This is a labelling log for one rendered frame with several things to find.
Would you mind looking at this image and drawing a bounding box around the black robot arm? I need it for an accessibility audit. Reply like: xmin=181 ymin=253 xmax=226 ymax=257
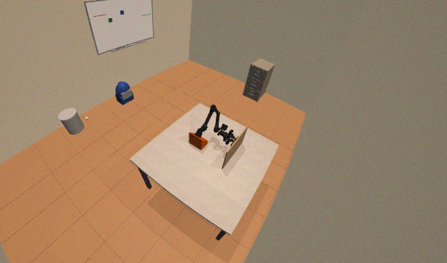
xmin=194 ymin=104 xmax=228 ymax=142

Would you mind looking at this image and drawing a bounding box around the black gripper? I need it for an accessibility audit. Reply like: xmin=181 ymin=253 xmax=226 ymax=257
xmin=223 ymin=130 xmax=236 ymax=145

